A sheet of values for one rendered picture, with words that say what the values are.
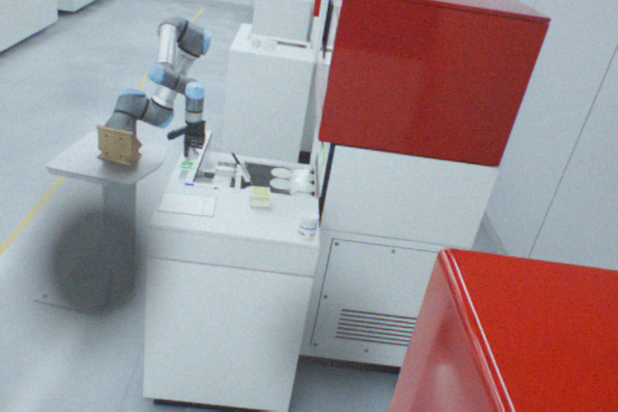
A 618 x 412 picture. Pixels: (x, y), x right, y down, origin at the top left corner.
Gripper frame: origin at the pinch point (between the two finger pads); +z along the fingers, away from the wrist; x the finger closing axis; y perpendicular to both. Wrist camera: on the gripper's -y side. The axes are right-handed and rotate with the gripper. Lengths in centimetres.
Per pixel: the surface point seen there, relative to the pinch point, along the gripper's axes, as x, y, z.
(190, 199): -29.8, 7.5, 0.8
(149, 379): -50, -1, 79
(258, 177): 9.6, 31.7, 7.8
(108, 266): 18, -39, 77
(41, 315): 0, -67, 98
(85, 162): 15, -49, 16
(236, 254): -50, 28, 9
